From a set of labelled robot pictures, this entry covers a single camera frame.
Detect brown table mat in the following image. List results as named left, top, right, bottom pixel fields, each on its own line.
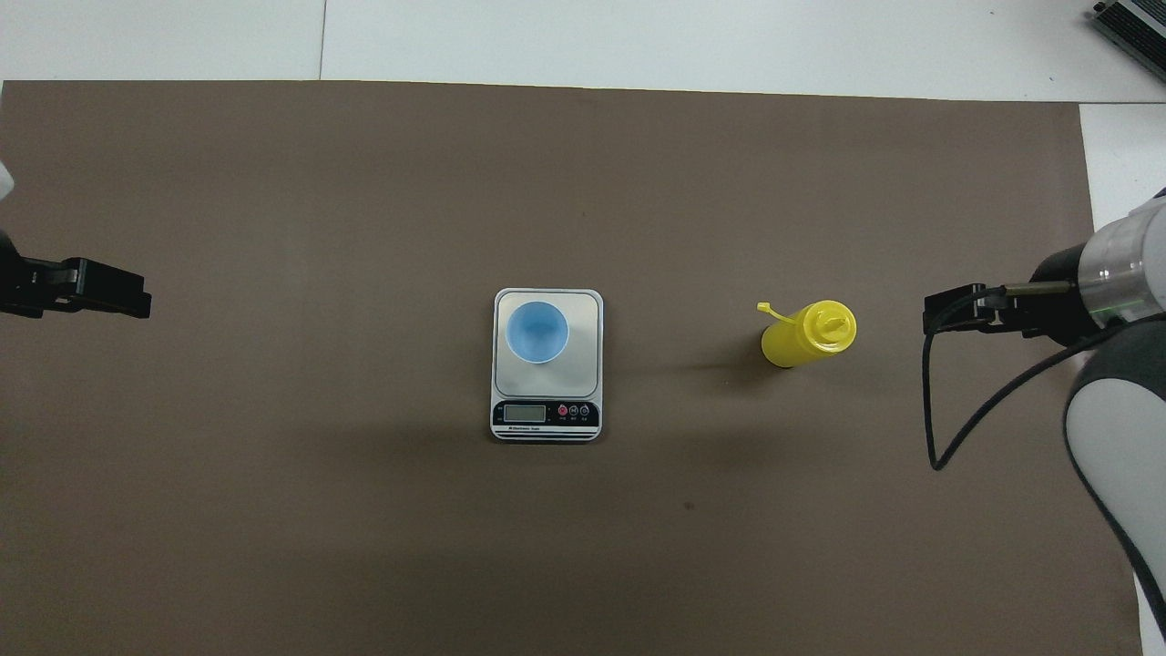
left=0, top=80, right=1144, bottom=656

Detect grey metal device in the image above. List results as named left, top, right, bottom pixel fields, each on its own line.
left=1091, top=0, right=1166, bottom=87

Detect silver digital kitchen scale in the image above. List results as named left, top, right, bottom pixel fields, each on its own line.
left=491, top=288, right=604, bottom=443

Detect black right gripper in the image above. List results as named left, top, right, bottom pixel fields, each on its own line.
left=925, top=241, right=1099, bottom=347

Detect blue plastic cup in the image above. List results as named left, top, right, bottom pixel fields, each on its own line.
left=506, top=301, right=570, bottom=364

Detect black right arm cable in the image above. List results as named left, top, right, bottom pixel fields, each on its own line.
left=922, top=281, right=1166, bottom=472

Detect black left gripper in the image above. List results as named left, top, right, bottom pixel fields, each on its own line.
left=0, top=230, right=152, bottom=320

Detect yellow squeeze bottle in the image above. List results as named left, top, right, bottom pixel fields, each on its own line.
left=756, top=300, right=858, bottom=369

